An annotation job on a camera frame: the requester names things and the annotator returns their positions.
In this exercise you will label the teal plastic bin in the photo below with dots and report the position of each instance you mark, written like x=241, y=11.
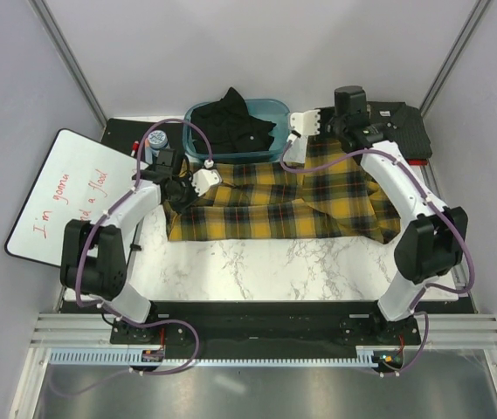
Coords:
x=196, y=144

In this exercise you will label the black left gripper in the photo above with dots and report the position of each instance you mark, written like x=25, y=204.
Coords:
x=179, y=208

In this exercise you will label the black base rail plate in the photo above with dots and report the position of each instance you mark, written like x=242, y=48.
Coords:
x=267, y=331

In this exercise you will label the aluminium frame rail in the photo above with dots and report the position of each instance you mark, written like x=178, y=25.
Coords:
x=446, y=331

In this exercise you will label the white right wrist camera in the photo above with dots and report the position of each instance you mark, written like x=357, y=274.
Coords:
x=306, y=123

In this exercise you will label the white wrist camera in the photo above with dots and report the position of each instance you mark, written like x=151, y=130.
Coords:
x=205, y=179
x=306, y=123

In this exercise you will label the small blue white jar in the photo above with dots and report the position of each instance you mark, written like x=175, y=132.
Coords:
x=156, y=141

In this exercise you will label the white dry-erase board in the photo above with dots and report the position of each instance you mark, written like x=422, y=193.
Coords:
x=79, y=179

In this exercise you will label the light blue cable duct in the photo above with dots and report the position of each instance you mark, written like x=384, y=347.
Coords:
x=141, y=358

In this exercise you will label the yellow plaid long sleeve shirt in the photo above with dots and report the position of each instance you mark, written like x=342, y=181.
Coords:
x=333, y=198

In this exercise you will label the red whiteboard marker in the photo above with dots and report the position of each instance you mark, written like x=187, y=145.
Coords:
x=134, y=149

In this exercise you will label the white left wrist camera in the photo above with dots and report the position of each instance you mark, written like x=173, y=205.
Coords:
x=205, y=179

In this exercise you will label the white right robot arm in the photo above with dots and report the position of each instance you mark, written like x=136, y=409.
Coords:
x=433, y=237

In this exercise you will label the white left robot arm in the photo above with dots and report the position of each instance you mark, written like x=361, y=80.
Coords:
x=94, y=258

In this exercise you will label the black shirt in bin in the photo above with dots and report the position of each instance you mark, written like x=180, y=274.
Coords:
x=230, y=128

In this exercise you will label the black mat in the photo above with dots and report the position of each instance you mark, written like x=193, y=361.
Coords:
x=120, y=135

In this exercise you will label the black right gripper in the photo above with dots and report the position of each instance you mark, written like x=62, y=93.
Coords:
x=323, y=113

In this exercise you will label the folded dark striped shirt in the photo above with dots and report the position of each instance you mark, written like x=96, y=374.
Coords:
x=405, y=126

